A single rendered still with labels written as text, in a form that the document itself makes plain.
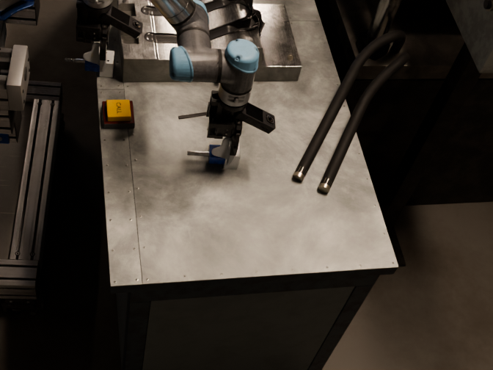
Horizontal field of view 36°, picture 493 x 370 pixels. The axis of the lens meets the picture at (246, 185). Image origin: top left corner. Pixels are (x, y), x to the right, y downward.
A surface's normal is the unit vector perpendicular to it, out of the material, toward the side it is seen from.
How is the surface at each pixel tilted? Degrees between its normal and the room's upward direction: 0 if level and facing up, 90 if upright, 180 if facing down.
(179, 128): 0
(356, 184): 0
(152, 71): 90
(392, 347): 0
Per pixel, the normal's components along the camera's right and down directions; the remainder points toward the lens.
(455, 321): 0.16, -0.58
